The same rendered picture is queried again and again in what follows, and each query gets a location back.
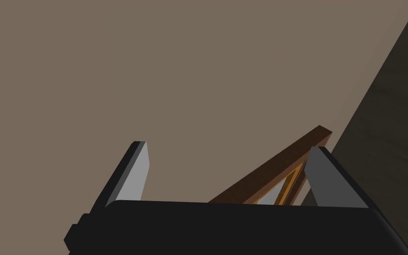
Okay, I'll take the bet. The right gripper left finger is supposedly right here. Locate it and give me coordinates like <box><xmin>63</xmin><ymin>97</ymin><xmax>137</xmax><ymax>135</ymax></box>
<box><xmin>90</xmin><ymin>140</ymin><xmax>150</xmax><ymax>215</ymax></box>

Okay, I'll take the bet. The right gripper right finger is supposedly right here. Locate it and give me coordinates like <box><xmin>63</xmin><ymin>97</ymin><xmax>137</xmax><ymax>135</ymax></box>
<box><xmin>304</xmin><ymin>145</ymin><xmax>380</xmax><ymax>209</ymax></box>

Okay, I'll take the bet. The brown framed window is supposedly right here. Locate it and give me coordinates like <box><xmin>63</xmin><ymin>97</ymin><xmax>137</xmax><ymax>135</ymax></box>
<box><xmin>207</xmin><ymin>124</ymin><xmax>333</xmax><ymax>206</ymax></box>

